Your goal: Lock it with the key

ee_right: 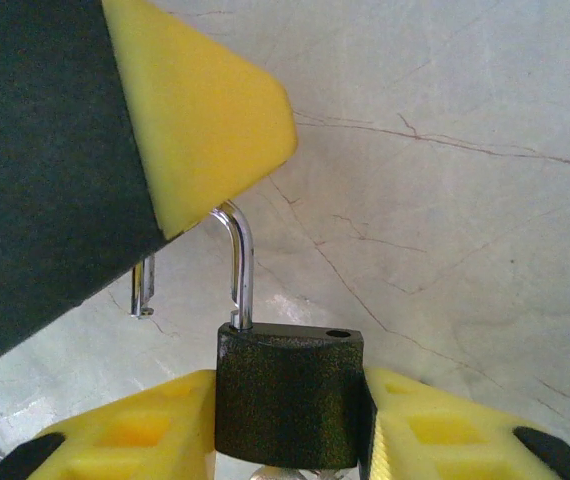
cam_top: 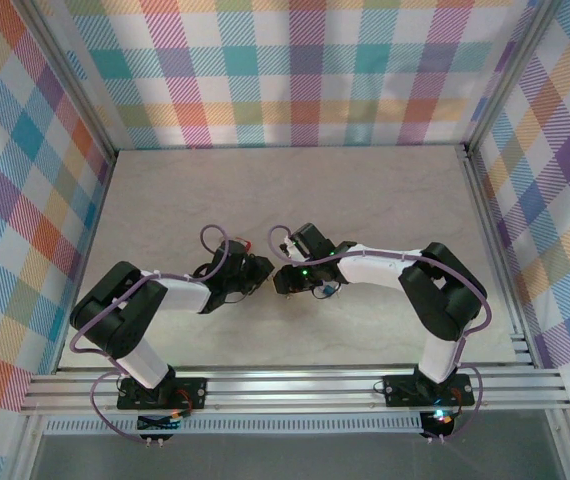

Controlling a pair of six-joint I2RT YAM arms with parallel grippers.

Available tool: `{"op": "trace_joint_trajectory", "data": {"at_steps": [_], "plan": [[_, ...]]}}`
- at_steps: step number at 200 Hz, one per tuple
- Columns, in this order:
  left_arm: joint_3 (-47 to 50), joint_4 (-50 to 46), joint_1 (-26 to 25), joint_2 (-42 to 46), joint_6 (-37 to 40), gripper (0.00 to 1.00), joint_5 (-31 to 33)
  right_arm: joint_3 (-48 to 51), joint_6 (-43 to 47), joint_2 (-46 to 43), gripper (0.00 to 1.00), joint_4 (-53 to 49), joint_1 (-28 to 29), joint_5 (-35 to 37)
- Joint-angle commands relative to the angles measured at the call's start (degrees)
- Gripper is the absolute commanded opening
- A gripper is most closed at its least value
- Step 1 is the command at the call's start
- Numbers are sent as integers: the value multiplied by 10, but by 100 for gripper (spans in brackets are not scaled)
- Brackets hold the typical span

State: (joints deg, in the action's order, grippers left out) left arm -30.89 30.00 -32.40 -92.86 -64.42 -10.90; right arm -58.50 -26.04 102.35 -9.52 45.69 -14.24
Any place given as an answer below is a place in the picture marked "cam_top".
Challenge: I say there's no white slotted cable duct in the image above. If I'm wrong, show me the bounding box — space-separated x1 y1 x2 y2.
44 417 429 435

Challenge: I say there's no aluminium side rail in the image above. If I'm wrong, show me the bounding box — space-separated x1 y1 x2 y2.
457 144 541 371

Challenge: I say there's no aluminium frame post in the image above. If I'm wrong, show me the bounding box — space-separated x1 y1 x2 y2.
22 0 119 164
464 0 561 154

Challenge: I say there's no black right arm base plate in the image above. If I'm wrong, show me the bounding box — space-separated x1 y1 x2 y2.
382 373 476 407

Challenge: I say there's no long aluminium base rail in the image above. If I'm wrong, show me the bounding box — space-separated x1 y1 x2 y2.
19 367 570 416

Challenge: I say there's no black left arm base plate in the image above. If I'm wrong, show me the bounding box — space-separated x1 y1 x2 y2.
116 377 210 410

